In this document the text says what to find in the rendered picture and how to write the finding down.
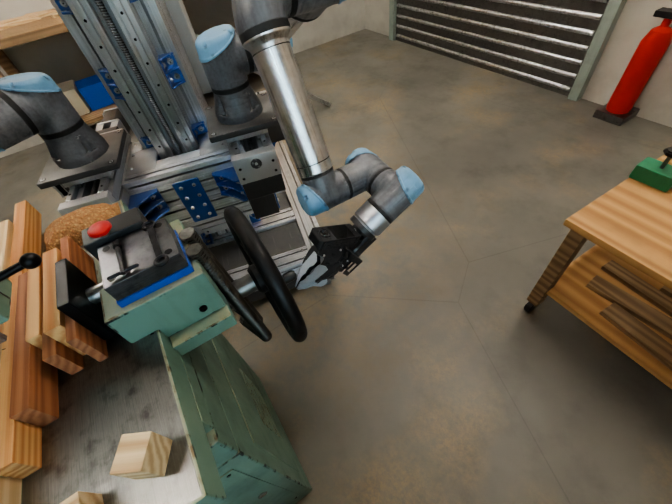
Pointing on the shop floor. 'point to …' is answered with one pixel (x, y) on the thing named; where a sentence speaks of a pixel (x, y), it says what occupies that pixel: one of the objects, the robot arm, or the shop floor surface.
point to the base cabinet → (252, 434)
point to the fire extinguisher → (638, 72)
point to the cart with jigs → (621, 267)
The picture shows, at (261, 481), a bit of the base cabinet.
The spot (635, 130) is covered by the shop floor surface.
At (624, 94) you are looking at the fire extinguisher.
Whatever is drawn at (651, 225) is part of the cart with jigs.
